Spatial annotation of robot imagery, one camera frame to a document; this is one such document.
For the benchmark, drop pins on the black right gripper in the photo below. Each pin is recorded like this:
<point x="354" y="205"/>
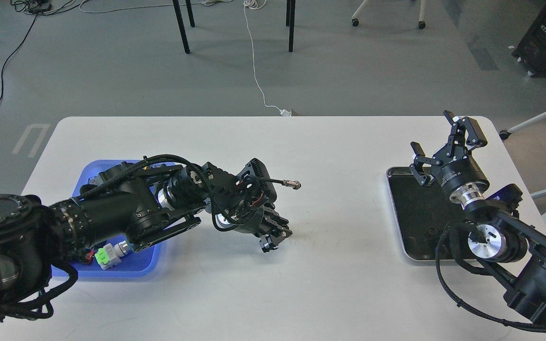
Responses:
<point x="461" y="179"/>

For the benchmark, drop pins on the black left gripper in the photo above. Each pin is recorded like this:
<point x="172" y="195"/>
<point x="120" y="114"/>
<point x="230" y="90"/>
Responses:
<point x="266" y="224"/>

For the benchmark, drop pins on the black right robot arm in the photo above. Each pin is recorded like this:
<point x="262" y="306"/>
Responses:
<point x="491" y="240"/>

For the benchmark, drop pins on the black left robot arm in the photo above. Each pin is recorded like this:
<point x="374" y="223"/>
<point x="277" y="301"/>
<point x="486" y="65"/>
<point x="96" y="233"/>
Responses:
<point x="147" y="201"/>

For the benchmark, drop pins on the green white connector part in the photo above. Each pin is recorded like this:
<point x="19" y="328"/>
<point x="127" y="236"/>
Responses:
<point x="110" y="255"/>

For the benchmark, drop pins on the silver metal tray black mat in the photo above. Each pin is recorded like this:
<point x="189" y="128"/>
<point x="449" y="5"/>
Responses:
<point x="417" y="209"/>

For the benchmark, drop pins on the white office chair base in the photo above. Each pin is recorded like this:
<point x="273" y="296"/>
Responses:
<point x="369" y="10"/>

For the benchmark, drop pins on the blue plastic tray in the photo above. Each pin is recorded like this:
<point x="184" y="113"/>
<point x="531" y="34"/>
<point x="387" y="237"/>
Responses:
<point x="136" y="264"/>

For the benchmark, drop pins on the black table leg right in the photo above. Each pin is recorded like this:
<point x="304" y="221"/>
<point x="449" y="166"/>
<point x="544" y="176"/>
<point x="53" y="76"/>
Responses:
<point x="290" y="22"/>

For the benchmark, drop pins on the black table leg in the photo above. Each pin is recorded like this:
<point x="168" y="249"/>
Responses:
<point x="290" y="22"/>
<point x="180" y="22"/>

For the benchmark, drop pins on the black table leg left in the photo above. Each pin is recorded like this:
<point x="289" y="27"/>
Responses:
<point x="180" y="22"/>

